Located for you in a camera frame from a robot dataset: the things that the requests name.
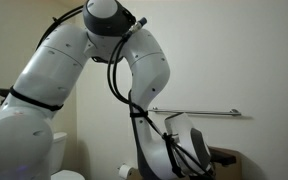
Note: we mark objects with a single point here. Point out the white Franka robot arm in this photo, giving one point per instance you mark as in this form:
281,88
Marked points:
50,76

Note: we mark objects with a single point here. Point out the metal wall grab bar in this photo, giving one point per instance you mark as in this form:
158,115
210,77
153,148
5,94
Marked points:
204,112

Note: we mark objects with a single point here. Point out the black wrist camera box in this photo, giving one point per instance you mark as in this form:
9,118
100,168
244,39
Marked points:
224,156

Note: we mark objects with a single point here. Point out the white toilet paper roll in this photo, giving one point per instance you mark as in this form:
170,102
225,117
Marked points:
125,171

